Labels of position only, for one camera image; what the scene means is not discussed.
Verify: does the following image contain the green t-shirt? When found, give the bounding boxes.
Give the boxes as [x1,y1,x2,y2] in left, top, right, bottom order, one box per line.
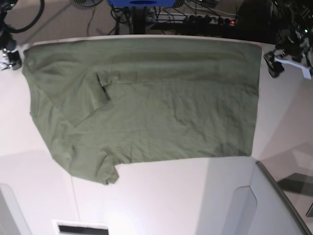
[22,38,262,185]

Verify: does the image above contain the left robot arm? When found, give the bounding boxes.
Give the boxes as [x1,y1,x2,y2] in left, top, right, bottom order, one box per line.
[264,0,313,80]

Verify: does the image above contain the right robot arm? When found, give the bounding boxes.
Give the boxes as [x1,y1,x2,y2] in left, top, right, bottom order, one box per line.
[0,0,45,71]

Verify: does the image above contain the black power strip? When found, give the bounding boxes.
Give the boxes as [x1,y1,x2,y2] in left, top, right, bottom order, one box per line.
[183,14,242,25]

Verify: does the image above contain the blue box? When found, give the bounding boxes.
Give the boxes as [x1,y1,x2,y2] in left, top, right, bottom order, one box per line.
[109,0,176,7]

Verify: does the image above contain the black table leg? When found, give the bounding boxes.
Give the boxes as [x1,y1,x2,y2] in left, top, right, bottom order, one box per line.
[131,6,148,35]

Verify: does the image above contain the white slotted plate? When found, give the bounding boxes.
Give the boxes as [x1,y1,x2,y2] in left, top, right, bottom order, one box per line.
[51,219,110,235]

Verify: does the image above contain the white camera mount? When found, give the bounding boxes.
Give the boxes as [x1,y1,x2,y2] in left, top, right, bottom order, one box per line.
[0,57,15,71]
[274,57,312,80]

